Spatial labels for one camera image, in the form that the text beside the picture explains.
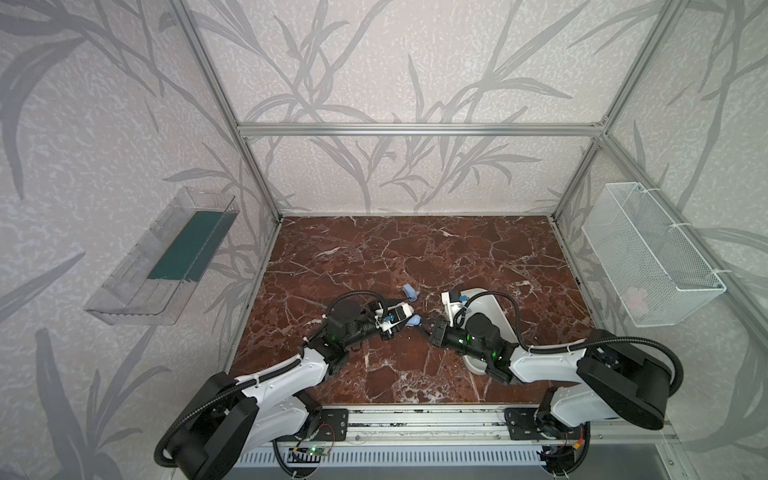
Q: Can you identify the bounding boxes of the blue stapler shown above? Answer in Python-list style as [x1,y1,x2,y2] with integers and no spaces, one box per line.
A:
[402,284,419,302]
[382,302,422,332]

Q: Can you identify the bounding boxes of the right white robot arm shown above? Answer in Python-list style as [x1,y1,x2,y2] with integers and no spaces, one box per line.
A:
[426,314,684,430]

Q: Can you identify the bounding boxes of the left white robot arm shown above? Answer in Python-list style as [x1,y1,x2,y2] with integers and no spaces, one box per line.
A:
[153,300,414,479]

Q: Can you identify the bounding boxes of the white oval tray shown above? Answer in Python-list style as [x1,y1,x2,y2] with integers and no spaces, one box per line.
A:
[460,288,517,376]

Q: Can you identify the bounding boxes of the pink item in basket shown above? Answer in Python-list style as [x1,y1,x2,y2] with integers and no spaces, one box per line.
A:
[622,287,650,319]

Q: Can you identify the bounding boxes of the green pad in bin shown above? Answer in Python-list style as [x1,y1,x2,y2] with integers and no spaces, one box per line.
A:
[148,210,237,282]

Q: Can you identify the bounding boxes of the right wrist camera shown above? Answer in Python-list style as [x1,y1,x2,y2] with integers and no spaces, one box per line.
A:
[441,290,468,322]

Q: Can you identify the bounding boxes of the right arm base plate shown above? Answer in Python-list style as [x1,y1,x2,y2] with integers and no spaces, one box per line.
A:
[504,406,559,441]

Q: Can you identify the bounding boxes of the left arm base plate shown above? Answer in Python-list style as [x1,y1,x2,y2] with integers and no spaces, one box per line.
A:
[295,408,350,442]

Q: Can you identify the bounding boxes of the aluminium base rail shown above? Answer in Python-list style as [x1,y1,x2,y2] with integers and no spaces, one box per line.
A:
[239,403,679,448]

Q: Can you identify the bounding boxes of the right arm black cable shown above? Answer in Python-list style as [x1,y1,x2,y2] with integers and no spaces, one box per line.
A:
[452,290,685,397]

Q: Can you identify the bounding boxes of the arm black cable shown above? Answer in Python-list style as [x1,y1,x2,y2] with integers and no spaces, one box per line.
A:
[452,290,685,397]
[152,290,391,469]

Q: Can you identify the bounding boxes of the white wire mesh basket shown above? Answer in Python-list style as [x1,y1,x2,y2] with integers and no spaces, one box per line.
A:
[582,182,727,328]

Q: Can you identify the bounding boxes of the clear plastic wall bin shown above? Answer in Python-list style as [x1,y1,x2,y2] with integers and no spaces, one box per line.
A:
[85,187,240,326]

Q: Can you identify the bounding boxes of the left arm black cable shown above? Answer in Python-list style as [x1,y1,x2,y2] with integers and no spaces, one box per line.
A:
[152,290,391,469]

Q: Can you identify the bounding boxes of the aluminium frame crossbar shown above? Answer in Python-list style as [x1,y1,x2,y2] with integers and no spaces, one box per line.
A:
[237,122,602,138]

